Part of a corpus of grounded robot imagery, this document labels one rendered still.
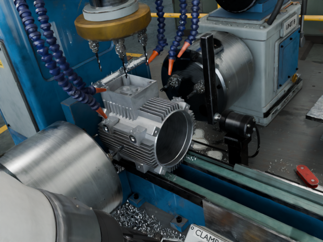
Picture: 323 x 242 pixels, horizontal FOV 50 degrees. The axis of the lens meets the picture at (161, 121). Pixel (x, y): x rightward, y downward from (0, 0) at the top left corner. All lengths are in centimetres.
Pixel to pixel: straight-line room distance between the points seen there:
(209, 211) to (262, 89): 53
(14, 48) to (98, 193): 42
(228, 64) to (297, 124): 41
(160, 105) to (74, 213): 60
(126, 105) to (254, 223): 41
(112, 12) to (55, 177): 37
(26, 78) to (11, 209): 73
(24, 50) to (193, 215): 60
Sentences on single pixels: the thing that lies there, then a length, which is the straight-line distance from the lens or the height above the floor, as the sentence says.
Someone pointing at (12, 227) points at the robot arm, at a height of 138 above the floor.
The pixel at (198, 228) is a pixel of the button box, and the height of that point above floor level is 109.
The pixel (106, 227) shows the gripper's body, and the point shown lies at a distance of 34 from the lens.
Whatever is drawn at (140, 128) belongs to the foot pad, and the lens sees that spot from 86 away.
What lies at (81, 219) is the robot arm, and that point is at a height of 133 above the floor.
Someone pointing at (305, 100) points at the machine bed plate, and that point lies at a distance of 147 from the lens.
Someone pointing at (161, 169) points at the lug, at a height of 96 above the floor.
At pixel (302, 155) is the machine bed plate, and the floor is 80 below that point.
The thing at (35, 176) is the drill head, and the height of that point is 115.
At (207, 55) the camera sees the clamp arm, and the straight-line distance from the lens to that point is 87.
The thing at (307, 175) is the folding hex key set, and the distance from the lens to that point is 109.
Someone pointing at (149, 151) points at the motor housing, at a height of 103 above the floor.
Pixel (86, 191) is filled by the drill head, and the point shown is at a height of 108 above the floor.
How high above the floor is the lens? 154
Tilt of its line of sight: 32 degrees down
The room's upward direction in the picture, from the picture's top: 10 degrees counter-clockwise
